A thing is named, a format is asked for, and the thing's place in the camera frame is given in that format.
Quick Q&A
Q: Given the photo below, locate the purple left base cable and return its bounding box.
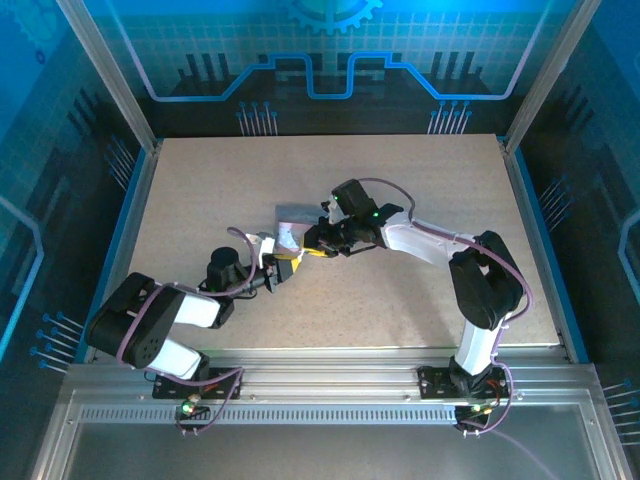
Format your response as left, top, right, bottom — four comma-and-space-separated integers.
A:
174, 367, 246, 437

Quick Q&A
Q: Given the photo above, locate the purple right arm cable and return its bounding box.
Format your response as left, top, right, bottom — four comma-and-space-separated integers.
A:
354, 176, 535, 361

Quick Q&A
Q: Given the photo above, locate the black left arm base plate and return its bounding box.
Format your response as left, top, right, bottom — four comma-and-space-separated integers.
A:
151, 366, 245, 401

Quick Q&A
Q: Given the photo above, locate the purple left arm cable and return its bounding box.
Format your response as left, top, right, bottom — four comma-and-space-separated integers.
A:
114, 226, 261, 365

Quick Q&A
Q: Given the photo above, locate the aluminium table side rail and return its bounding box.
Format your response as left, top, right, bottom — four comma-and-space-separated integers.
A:
499, 134, 579, 364
82, 139, 165, 364

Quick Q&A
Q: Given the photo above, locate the aluminium mounting rail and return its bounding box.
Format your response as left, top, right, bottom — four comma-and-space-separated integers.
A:
67, 347, 601, 406

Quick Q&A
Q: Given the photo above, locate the slotted grey cable duct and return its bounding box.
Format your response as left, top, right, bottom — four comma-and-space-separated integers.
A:
79, 403, 461, 427

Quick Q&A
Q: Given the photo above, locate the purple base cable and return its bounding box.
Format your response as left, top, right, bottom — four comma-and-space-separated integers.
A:
174, 367, 246, 437
460, 360, 515, 437

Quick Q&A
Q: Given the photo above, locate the aluminium frame post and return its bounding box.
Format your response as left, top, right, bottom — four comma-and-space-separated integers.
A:
503, 0, 601, 154
53, 0, 162, 154

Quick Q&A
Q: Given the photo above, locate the grey metal plate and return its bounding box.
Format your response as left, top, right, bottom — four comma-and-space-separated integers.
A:
62, 404, 609, 480

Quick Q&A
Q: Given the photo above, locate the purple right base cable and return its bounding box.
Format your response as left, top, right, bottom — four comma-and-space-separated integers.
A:
460, 360, 515, 437

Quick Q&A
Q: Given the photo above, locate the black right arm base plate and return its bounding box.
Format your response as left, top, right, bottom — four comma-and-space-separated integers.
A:
417, 364, 515, 401

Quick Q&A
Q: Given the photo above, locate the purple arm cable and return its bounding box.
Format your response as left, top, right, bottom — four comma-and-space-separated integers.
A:
114, 226, 261, 365
354, 176, 535, 361

